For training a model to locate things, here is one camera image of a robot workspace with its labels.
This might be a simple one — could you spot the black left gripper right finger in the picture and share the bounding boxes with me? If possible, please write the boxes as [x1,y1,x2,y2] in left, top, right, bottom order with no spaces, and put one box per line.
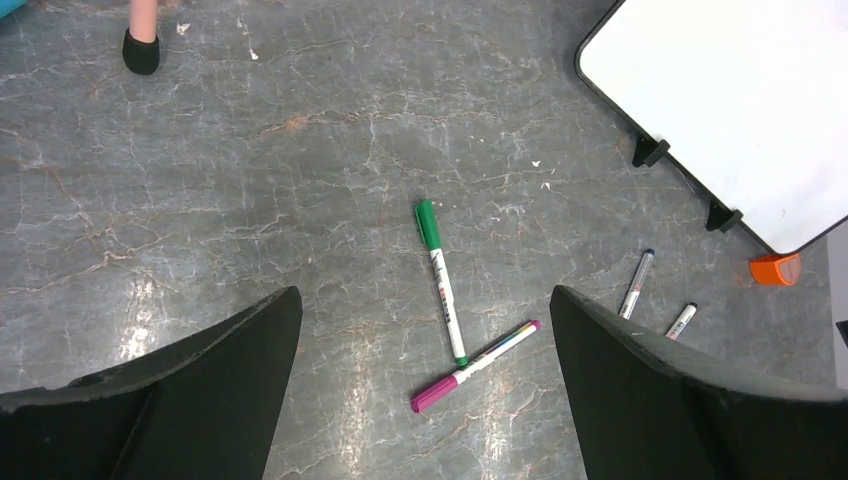
[550,286,847,479]

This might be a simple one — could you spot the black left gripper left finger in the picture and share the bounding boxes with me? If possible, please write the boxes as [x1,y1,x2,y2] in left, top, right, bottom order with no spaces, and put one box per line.
[1,287,303,479]

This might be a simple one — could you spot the green capped whiteboard marker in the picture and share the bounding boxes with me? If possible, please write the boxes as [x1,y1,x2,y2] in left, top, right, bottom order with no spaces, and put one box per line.
[414,200,469,368]

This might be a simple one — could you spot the white whiteboard black frame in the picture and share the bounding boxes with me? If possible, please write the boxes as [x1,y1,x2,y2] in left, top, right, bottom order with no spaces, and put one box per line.
[574,1,847,255]

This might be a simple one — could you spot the blue capped whiteboard marker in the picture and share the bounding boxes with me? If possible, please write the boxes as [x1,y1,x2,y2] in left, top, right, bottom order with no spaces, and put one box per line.
[619,248,655,319]

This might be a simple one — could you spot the black capped whiteboard marker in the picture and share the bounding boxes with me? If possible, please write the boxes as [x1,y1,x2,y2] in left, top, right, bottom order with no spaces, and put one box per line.
[665,302,698,340]

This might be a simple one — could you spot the magenta capped whiteboard marker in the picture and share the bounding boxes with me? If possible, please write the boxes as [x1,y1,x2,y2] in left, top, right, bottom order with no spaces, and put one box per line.
[410,320,542,413]

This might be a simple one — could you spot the orange plastic piece right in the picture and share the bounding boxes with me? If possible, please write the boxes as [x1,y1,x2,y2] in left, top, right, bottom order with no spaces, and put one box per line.
[748,254,802,286]

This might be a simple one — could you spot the pink music stand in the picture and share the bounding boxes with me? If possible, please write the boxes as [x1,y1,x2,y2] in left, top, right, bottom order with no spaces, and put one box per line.
[122,0,160,76]

